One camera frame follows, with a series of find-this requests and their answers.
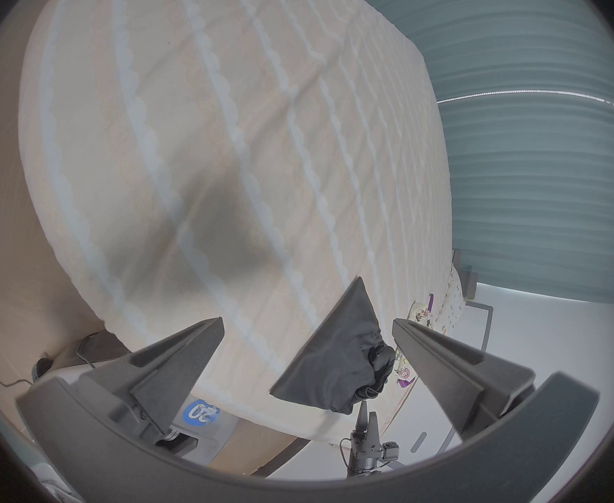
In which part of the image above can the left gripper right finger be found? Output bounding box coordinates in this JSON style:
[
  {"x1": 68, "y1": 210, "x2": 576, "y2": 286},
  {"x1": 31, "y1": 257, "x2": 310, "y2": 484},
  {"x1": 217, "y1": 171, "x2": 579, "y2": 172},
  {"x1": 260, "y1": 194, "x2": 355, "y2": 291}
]
[{"x1": 392, "y1": 319, "x2": 537, "y2": 433}]

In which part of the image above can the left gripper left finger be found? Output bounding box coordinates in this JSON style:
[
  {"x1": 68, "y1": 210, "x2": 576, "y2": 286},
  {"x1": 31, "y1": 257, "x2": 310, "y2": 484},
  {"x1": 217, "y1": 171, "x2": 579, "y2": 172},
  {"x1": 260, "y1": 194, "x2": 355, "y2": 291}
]
[{"x1": 109, "y1": 316, "x2": 225, "y2": 436}]

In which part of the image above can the black T-shirt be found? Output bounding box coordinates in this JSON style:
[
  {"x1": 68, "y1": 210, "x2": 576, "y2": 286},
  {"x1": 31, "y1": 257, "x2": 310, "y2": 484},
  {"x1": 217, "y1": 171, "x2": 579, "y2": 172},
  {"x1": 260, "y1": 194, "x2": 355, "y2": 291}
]
[{"x1": 269, "y1": 276, "x2": 396, "y2": 415}]

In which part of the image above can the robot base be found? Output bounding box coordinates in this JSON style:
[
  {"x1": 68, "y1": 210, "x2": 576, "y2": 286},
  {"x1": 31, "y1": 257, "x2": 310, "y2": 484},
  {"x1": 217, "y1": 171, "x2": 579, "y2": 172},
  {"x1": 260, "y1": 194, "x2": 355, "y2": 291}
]
[{"x1": 32, "y1": 333, "x2": 237, "y2": 462}]

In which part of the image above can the bed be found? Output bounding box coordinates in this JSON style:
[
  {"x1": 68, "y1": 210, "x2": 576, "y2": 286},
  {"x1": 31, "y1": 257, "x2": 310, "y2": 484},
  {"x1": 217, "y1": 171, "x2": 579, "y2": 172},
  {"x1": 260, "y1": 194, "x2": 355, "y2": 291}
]
[{"x1": 18, "y1": 0, "x2": 496, "y2": 478}]

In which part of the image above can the white printed pyjama top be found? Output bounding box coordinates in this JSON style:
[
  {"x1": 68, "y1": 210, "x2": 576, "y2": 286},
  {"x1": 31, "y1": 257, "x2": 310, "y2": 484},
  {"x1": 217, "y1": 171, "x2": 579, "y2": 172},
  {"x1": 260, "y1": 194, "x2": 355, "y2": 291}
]
[{"x1": 393, "y1": 302, "x2": 436, "y2": 386}]

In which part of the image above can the white printed pillow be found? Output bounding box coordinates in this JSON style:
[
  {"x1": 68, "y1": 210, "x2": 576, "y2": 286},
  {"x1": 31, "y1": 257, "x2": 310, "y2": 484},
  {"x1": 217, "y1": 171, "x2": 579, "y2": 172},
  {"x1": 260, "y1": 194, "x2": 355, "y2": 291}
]
[{"x1": 439, "y1": 269, "x2": 467, "y2": 334}]

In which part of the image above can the purple garment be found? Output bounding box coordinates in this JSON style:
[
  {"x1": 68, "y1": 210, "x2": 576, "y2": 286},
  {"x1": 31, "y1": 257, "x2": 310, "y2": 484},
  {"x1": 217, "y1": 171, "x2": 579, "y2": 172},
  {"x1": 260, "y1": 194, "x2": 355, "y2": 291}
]
[{"x1": 399, "y1": 292, "x2": 436, "y2": 389}]

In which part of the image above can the grey bedside table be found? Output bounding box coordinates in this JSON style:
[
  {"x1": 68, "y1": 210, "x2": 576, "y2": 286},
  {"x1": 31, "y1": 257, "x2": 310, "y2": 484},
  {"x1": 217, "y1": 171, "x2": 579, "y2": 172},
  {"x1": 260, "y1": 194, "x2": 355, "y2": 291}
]
[{"x1": 451, "y1": 249, "x2": 479, "y2": 300}]

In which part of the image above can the black cable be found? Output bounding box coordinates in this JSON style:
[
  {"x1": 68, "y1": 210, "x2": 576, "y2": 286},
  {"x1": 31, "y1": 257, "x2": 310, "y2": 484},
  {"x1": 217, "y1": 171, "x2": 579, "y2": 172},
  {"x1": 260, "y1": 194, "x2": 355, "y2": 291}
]
[{"x1": 0, "y1": 351, "x2": 38, "y2": 387}]

